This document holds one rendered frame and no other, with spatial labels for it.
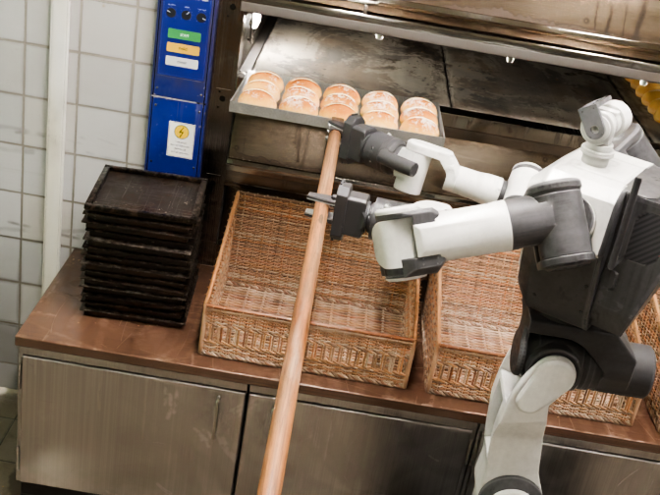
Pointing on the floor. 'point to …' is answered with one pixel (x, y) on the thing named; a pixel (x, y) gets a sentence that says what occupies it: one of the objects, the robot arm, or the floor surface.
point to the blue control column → (174, 109)
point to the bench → (261, 419)
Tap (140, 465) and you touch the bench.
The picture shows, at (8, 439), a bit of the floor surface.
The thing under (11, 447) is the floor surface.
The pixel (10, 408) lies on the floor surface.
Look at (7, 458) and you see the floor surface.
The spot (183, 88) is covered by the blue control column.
